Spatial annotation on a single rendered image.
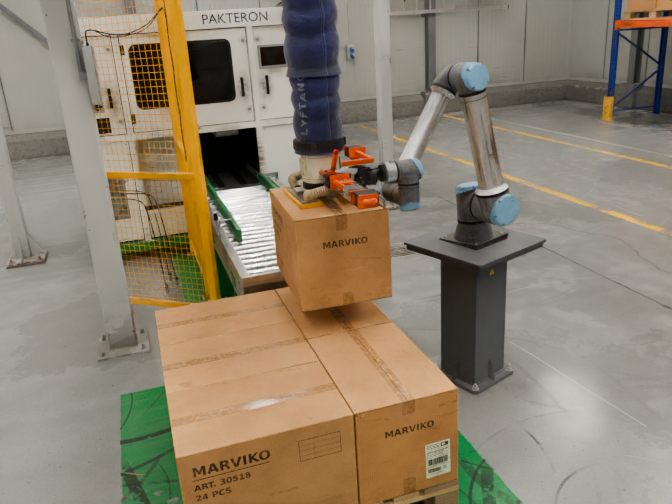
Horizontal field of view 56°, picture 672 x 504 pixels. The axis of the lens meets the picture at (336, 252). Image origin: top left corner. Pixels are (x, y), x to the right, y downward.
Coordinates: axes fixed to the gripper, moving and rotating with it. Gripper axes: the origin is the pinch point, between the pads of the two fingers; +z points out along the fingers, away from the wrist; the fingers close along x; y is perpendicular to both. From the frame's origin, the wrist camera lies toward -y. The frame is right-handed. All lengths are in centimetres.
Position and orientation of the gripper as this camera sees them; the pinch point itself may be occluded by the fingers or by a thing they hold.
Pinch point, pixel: (339, 180)
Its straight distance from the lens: 257.4
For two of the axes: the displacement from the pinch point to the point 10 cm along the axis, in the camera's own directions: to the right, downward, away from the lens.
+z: -9.5, 1.6, -2.7
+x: -0.6, -9.4, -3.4
